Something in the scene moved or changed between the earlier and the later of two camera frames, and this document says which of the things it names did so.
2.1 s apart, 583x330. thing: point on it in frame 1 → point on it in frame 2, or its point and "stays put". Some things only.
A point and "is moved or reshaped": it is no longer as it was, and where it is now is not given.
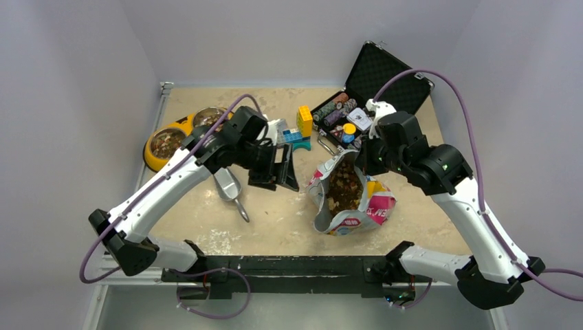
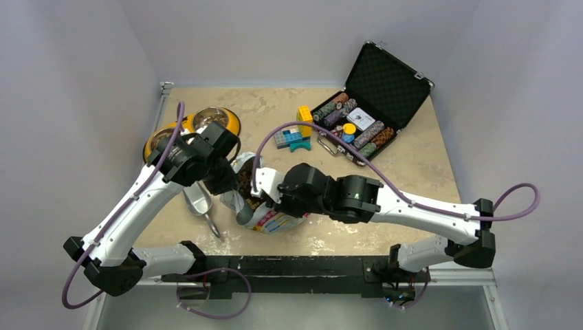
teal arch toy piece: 302,144 stays put
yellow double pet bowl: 164,142 stays put
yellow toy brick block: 304,122 stays put
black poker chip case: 344,122 stays put
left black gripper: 275,172 → 227,182
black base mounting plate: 365,274 stays put
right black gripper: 364,160 → 284,207
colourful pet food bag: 344,200 is moved or reshaped
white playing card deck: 359,119 stays put
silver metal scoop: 229,188 is moved or reshaped
